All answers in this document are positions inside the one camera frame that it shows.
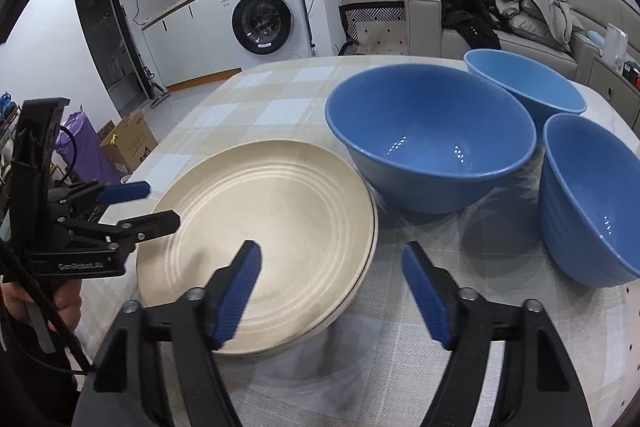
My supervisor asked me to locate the white kitchen base cabinet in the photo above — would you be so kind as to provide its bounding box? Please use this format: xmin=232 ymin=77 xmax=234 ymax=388
xmin=141 ymin=0 xmax=241 ymax=90

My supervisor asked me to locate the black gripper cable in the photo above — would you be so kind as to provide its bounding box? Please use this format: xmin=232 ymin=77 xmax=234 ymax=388
xmin=0 ymin=237 xmax=96 ymax=375

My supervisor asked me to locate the black jacket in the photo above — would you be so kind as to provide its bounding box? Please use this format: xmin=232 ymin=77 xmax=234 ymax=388
xmin=433 ymin=0 xmax=502 ymax=52

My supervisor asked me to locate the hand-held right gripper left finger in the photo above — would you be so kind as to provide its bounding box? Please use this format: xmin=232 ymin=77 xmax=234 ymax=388
xmin=92 ymin=239 xmax=264 ymax=427

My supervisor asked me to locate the person's left forearm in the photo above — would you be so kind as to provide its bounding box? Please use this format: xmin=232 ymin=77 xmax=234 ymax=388
xmin=0 ymin=319 xmax=96 ymax=427

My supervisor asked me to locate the cream plate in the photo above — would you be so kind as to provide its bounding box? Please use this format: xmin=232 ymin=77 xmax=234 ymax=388
xmin=220 ymin=197 xmax=379 ymax=358
xmin=136 ymin=140 xmax=377 ymax=355

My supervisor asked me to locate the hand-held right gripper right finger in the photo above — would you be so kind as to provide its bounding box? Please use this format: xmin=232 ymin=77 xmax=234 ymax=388
xmin=401 ymin=241 xmax=574 ymax=427

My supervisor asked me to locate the grey sofa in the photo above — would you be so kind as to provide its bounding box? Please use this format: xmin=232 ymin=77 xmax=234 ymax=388
xmin=404 ymin=0 xmax=640 ymax=132

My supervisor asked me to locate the stick vacuum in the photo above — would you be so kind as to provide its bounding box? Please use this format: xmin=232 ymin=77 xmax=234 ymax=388
xmin=142 ymin=66 xmax=168 ymax=108

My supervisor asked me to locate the blue bowl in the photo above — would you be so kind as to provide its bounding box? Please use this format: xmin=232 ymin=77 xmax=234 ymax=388
xmin=325 ymin=64 xmax=537 ymax=214
xmin=464 ymin=49 xmax=587 ymax=128
xmin=542 ymin=113 xmax=640 ymax=288

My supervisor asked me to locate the cardboard box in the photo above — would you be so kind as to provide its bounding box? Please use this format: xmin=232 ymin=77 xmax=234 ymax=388
xmin=99 ymin=109 xmax=160 ymax=174

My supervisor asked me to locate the grey clothes pile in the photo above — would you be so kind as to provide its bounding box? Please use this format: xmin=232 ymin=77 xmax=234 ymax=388
xmin=495 ymin=0 xmax=585 ymax=52

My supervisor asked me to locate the dark glass door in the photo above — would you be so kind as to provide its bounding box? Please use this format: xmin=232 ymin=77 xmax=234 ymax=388
xmin=69 ymin=0 xmax=153 ymax=118

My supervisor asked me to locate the person's left hand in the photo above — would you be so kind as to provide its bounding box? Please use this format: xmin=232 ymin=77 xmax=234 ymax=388
xmin=0 ymin=277 xmax=84 ymax=334

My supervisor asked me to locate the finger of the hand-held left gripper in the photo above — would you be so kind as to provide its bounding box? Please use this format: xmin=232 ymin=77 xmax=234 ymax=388
xmin=60 ymin=208 xmax=182 ymax=254
xmin=47 ymin=180 xmax=152 ymax=208

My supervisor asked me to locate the checked beige tablecloth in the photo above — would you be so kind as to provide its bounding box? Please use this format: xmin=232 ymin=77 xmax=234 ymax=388
xmin=75 ymin=56 xmax=640 ymax=427

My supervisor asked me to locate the purple plastic bag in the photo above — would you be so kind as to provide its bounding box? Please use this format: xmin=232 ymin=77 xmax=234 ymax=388
xmin=54 ymin=107 xmax=121 ymax=185

